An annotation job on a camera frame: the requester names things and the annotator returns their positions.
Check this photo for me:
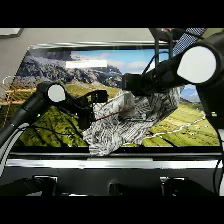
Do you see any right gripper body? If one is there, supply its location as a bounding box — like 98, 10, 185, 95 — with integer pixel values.
121, 72, 148, 95

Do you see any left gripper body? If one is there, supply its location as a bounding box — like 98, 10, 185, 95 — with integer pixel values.
77, 102, 96, 132

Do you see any black and white patterned shirt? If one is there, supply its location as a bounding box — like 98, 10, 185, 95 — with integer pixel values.
82, 85, 183, 157

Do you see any brown clothes hanger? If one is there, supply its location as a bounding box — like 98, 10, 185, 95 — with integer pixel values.
0, 99, 27, 108
12, 87, 38, 95

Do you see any white clothes hanger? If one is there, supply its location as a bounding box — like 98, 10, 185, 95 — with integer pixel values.
1, 75, 16, 89

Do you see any blue checked shirt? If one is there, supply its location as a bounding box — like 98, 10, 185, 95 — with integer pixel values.
173, 27, 208, 56

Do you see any cream garment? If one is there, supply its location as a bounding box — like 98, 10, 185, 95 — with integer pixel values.
204, 27, 224, 36

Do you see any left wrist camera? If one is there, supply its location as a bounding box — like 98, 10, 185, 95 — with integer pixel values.
89, 89, 110, 104

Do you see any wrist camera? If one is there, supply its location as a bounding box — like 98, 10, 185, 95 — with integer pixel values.
148, 27, 175, 73
89, 89, 110, 104

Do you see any black cable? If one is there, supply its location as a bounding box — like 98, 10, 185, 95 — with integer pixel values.
141, 49, 170, 76
212, 157, 224, 196

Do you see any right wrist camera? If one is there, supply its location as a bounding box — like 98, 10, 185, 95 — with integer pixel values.
148, 27, 175, 73

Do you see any silver frame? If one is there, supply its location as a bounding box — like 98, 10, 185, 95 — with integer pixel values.
0, 40, 224, 197

